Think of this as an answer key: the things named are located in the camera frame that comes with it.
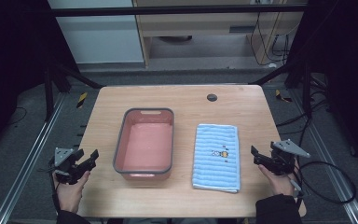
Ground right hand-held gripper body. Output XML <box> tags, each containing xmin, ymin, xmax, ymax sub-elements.
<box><xmin>269</xmin><ymin>138</ymin><xmax>311</xmax><ymax>176</ymax></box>

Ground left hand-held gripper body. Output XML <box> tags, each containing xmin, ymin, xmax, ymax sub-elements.
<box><xmin>48</xmin><ymin>147</ymin><xmax>90</xmax><ymax>186</ymax></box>

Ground person's right hand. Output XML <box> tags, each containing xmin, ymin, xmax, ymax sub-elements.
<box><xmin>257</xmin><ymin>162</ymin><xmax>300</xmax><ymax>198</ymax></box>

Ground person's left hand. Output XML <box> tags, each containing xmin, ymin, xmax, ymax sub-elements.
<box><xmin>52</xmin><ymin>170</ymin><xmax>91</xmax><ymax>215</ymax></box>

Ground blue striped towel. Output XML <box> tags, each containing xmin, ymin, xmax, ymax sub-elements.
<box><xmin>191</xmin><ymin>122</ymin><xmax>241</xmax><ymax>194</ymax></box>

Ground yellow black tape marker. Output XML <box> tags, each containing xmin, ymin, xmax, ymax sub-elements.
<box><xmin>274</xmin><ymin>89</ymin><xmax>294</xmax><ymax>104</ymax></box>
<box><xmin>76</xmin><ymin>91</ymin><xmax>89</xmax><ymax>110</ymax></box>

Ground pink plastic basin grey rim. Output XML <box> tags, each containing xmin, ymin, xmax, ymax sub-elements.
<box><xmin>112</xmin><ymin>107</ymin><xmax>175</xmax><ymax>181</ymax></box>

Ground black metal stand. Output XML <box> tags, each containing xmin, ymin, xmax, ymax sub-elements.
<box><xmin>42</xmin><ymin>61</ymin><xmax>105</xmax><ymax>123</ymax></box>
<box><xmin>247</xmin><ymin>61</ymin><xmax>313</xmax><ymax>119</ymax></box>

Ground dark curtain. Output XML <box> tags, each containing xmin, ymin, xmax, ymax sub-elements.
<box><xmin>0</xmin><ymin>0</ymin><xmax>79</xmax><ymax>160</ymax></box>
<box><xmin>287</xmin><ymin>0</ymin><xmax>358</xmax><ymax>175</ymax></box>

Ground white cabinet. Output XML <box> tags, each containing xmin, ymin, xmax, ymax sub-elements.
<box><xmin>47</xmin><ymin>0</ymin><xmax>146</xmax><ymax>65</ymax></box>

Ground wooden desk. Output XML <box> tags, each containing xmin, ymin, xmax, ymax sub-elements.
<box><xmin>131</xmin><ymin>0</ymin><xmax>310</xmax><ymax>68</ymax></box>

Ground black metal crossbar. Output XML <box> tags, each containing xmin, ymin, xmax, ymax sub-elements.
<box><xmin>49</xmin><ymin>4</ymin><xmax>308</xmax><ymax>18</ymax></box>

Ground grey cable plug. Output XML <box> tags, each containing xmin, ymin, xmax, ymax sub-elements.
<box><xmin>289</xmin><ymin>178</ymin><xmax>305</xmax><ymax>198</ymax></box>

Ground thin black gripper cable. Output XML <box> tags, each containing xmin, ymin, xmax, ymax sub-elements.
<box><xmin>36</xmin><ymin>164</ymin><xmax>62</xmax><ymax>216</ymax></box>

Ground aluminium floor rail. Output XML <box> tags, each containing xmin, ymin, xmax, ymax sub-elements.
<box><xmin>288</xmin><ymin>88</ymin><xmax>358</xmax><ymax>224</ymax></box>
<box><xmin>0</xmin><ymin>91</ymin><xmax>67</xmax><ymax>224</ymax></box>

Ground black floor cables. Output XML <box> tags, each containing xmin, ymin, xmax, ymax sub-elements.
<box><xmin>274</xmin><ymin>74</ymin><xmax>334</xmax><ymax>147</ymax></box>

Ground black floor cable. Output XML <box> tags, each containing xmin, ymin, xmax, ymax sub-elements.
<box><xmin>7</xmin><ymin>105</ymin><xmax>29</xmax><ymax>127</ymax></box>

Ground black hanging cables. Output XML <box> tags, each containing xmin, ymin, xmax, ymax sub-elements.
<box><xmin>249</xmin><ymin>11</ymin><xmax>291</xmax><ymax>68</ymax></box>

